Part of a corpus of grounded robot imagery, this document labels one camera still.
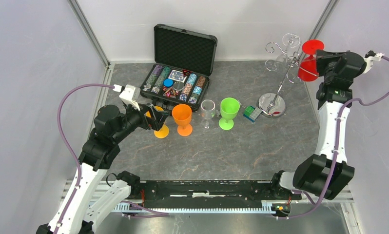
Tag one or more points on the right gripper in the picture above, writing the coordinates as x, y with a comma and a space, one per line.
323, 57

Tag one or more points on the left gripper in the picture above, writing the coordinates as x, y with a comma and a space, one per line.
158, 118

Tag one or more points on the yellow wine glass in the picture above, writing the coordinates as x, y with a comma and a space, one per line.
164, 130

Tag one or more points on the orange wine glass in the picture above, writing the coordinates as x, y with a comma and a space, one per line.
182, 115

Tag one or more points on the red wine glass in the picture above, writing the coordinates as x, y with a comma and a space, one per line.
307, 69

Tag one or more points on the clear wine glass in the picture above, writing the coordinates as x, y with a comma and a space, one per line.
288, 49
207, 108

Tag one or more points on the green wine glass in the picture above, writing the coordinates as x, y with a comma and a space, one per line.
229, 108

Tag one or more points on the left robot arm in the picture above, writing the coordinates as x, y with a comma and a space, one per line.
76, 215

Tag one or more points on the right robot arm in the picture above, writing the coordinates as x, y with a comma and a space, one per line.
326, 172

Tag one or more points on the chrome wine glass rack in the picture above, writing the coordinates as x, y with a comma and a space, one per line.
272, 104

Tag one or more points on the blue dealer chip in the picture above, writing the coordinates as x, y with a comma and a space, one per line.
168, 82

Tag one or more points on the grey round puck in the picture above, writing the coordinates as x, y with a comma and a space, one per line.
178, 85

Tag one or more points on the playing card deck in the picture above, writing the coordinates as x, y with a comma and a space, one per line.
177, 76

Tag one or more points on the black poker chip case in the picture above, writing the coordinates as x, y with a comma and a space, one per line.
180, 51

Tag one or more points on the green blue toy bricks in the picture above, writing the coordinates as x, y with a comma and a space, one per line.
251, 113

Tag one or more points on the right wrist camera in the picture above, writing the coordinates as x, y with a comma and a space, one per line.
370, 58

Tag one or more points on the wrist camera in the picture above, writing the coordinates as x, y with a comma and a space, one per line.
370, 58
128, 94

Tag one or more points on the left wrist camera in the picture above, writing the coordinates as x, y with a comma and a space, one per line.
128, 94

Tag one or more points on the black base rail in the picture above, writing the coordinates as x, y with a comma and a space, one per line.
207, 194

